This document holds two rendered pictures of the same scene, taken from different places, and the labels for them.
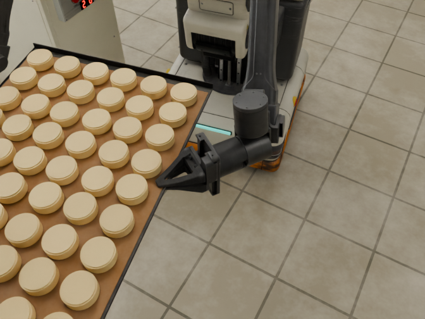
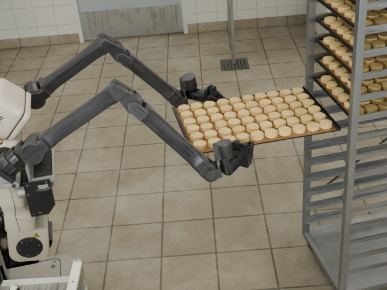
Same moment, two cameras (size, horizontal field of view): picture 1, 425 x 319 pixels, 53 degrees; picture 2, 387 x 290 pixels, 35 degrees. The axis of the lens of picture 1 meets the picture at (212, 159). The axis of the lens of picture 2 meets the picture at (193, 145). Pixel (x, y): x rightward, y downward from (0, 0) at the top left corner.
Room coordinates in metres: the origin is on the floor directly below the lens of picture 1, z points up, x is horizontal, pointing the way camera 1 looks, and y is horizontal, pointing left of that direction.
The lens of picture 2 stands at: (1.65, 2.08, 2.25)
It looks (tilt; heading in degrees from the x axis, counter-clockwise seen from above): 32 degrees down; 242
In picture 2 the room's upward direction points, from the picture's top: 5 degrees counter-clockwise
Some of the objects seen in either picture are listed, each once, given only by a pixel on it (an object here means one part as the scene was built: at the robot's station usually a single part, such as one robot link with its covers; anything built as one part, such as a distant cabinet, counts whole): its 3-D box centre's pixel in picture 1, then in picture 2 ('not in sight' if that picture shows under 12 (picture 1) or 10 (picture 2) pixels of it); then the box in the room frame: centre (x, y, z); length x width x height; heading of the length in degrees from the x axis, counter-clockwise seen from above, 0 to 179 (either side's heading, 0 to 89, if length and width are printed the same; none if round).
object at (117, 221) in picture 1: (117, 221); (247, 99); (0.33, 0.14, 1.02); 0.05 x 0.05 x 0.02
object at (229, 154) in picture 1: (221, 159); (204, 96); (0.45, -0.01, 1.01); 0.07 x 0.07 x 0.10; 27
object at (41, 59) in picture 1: (40, 59); (200, 145); (0.70, 0.35, 1.03); 0.05 x 0.05 x 0.02
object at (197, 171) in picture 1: (183, 178); (218, 101); (0.42, 0.05, 1.00); 0.09 x 0.07 x 0.07; 117
